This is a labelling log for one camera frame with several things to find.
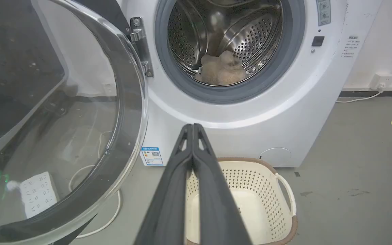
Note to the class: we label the white front-load washing machine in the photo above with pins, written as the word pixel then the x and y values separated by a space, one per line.
pixel 284 112

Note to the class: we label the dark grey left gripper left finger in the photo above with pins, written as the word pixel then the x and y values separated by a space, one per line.
pixel 168 204

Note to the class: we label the cream perforated laundry basket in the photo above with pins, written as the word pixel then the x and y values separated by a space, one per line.
pixel 264 197

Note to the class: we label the beige fluffy garment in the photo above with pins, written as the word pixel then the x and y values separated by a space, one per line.
pixel 221 69

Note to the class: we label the transparent washer door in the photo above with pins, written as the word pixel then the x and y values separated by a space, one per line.
pixel 63 119

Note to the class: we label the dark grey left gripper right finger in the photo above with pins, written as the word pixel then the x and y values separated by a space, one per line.
pixel 216 204

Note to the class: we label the white power strip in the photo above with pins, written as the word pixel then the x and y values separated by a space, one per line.
pixel 37 194

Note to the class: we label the metal door hinge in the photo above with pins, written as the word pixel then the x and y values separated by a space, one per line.
pixel 141 46

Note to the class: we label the blue energy label sticker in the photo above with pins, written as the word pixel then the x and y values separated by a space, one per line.
pixel 152 156

